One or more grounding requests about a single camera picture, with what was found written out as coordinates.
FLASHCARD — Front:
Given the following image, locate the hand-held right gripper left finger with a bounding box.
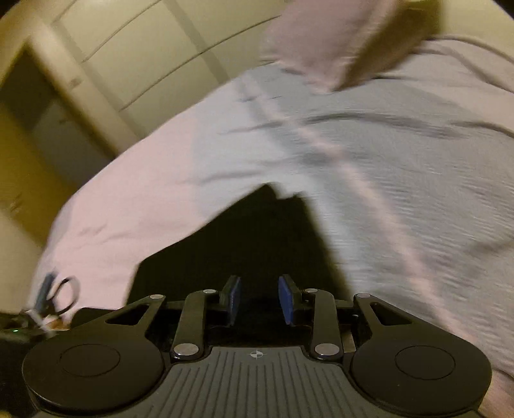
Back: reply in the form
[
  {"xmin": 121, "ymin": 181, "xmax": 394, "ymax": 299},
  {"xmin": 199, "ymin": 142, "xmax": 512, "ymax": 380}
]
[{"xmin": 105, "ymin": 274, "xmax": 242, "ymax": 361}]

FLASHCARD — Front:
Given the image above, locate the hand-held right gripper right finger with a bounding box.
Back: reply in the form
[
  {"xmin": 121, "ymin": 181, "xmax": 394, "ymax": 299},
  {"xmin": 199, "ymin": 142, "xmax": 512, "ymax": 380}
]
[{"xmin": 278, "ymin": 274, "xmax": 412, "ymax": 361}]

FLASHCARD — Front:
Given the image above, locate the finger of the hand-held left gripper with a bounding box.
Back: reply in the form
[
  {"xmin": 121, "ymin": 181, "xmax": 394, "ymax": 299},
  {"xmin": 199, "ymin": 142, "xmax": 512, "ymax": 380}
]
[{"xmin": 24, "ymin": 273, "xmax": 81, "ymax": 323}]

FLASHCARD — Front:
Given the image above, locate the black garment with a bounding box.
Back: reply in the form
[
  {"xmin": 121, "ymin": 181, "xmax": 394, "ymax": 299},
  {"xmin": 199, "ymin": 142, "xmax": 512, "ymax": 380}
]
[{"xmin": 126, "ymin": 182, "xmax": 351, "ymax": 342}]

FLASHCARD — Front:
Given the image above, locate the pink fleece bed blanket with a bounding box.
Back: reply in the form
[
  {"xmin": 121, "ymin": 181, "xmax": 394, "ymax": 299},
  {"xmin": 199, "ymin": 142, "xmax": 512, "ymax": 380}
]
[{"xmin": 30, "ymin": 121, "xmax": 514, "ymax": 418}]

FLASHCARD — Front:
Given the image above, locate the wooden door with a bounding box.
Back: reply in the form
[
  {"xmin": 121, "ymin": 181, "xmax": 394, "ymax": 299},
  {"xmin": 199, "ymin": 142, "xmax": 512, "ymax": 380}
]
[{"xmin": 0, "ymin": 108, "xmax": 77, "ymax": 247}]

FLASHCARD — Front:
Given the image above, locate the pink blanket on bed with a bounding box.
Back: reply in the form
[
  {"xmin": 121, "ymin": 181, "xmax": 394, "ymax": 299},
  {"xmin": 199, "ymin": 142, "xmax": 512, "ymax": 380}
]
[{"xmin": 189, "ymin": 34, "xmax": 514, "ymax": 374}]

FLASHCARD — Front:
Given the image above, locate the cream wardrobe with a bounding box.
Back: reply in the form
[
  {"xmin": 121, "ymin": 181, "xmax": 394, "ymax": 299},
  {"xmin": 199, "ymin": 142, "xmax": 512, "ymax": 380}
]
[{"xmin": 52, "ymin": 0, "xmax": 290, "ymax": 134}]

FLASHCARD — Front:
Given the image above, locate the pink pillow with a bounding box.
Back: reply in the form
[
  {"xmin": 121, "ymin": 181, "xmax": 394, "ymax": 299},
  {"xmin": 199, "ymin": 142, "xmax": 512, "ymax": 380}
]
[{"xmin": 260, "ymin": 0, "xmax": 442, "ymax": 94}]

